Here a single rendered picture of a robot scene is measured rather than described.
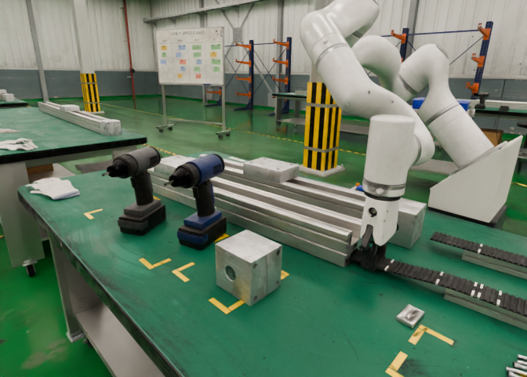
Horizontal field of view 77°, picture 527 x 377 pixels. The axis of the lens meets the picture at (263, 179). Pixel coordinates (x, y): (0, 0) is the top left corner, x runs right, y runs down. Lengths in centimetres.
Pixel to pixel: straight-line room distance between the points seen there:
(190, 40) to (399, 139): 615
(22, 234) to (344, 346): 204
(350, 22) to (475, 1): 778
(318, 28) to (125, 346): 125
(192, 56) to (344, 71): 595
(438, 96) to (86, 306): 160
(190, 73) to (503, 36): 613
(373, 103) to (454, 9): 804
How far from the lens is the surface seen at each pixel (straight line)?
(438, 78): 127
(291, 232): 84
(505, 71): 843
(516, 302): 79
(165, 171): 116
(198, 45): 657
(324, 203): 99
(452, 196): 122
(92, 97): 1082
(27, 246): 240
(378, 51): 111
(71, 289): 163
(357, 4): 98
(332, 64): 79
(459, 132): 124
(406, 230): 92
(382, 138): 68
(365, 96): 76
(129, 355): 144
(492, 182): 118
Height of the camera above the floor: 120
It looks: 18 degrees down
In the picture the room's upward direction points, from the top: 1 degrees clockwise
